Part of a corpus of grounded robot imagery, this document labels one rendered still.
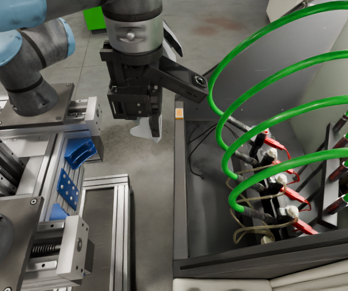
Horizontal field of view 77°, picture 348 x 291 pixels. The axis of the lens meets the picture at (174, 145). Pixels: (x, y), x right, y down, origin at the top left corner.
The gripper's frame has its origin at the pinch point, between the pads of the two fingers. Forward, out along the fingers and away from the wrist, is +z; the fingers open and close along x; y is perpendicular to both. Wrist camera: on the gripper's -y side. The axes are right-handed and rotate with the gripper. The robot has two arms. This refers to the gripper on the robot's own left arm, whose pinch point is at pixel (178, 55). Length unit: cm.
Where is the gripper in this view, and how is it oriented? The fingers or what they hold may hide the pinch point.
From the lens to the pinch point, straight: 53.4
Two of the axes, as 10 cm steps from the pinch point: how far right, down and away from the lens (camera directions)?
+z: 6.3, 6.9, 3.6
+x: -2.1, 6.0, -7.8
